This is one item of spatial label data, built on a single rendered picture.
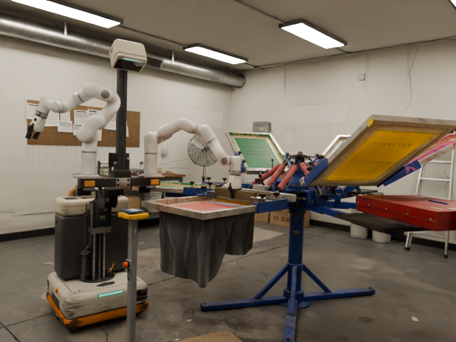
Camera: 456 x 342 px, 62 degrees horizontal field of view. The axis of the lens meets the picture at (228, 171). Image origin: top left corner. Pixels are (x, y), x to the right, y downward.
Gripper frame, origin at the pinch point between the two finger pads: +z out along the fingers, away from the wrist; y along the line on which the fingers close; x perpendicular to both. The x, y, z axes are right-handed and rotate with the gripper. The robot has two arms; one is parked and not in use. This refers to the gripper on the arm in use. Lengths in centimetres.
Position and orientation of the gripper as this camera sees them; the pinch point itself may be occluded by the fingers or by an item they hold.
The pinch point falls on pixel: (234, 195)
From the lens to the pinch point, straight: 272.8
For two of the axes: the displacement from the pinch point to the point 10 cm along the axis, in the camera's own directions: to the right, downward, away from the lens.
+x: 7.4, 0.7, -6.7
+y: -6.7, 0.2, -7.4
